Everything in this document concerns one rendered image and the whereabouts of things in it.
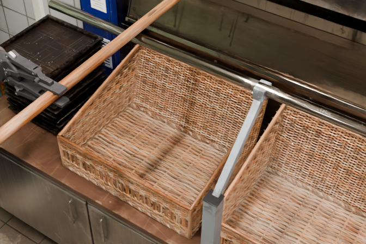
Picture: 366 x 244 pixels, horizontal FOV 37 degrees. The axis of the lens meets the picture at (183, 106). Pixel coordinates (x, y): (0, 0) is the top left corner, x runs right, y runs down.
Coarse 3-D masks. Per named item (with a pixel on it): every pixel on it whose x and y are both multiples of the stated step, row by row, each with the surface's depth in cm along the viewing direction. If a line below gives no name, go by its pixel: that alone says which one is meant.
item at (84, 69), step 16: (176, 0) 162; (144, 16) 153; (128, 32) 148; (112, 48) 143; (96, 64) 139; (64, 80) 133; (80, 80) 136; (48, 96) 129; (32, 112) 125; (0, 128) 120; (16, 128) 122; (0, 144) 120
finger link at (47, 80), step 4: (36, 68) 130; (40, 72) 130; (36, 76) 130; (40, 76) 130; (44, 76) 131; (40, 80) 130; (44, 80) 130; (48, 80) 130; (52, 80) 130; (48, 84) 130; (52, 84) 130
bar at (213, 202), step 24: (96, 24) 158; (168, 48) 148; (216, 72) 142; (264, 96) 136; (288, 96) 134; (336, 120) 129; (240, 144) 138; (216, 192) 138; (216, 216) 139; (216, 240) 149
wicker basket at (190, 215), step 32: (128, 64) 204; (96, 96) 194; (128, 96) 213; (160, 96) 208; (224, 96) 193; (64, 128) 186; (96, 128) 203; (128, 128) 208; (160, 128) 208; (224, 128) 197; (256, 128) 186; (64, 160) 192; (96, 160) 178; (128, 160) 196; (160, 160) 196; (192, 160) 196; (224, 160) 171; (128, 192) 179; (160, 192) 167; (192, 192) 186; (224, 192) 184; (192, 224) 170
